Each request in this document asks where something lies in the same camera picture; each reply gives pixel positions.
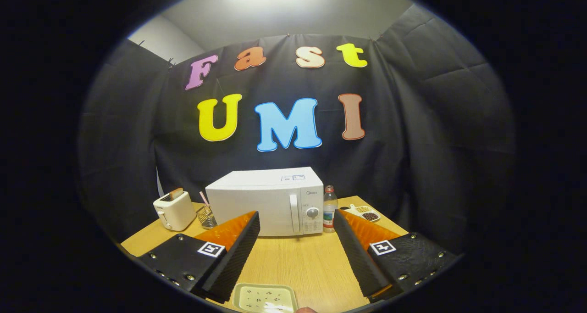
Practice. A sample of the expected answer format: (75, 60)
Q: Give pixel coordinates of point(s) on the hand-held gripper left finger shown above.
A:
(238, 253)

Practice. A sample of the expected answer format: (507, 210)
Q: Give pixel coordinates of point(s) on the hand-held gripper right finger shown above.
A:
(357, 258)

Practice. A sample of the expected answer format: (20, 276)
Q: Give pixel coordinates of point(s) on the white microwave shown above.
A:
(261, 198)

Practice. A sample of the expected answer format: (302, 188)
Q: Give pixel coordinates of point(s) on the white divided bean dish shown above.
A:
(369, 215)

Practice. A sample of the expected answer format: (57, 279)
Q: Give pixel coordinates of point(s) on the cream tray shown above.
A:
(263, 299)

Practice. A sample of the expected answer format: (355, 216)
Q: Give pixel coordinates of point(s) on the clear water bottle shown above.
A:
(330, 212)

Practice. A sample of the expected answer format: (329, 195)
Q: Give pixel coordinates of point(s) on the pink striped straw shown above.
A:
(204, 199)

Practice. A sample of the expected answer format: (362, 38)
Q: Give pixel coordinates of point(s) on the white toaster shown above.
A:
(176, 212)

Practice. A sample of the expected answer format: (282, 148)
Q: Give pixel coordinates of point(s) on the toast slice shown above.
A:
(176, 193)

